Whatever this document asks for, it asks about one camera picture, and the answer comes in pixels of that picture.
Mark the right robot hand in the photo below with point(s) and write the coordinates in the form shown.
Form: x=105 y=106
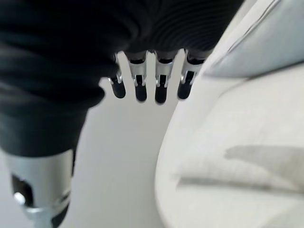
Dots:
x=59 y=47

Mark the light grey sofa cushion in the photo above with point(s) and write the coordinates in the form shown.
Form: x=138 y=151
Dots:
x=251 y=54

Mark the white fabric sofa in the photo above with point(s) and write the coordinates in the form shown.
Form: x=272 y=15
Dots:
x=232 y=147

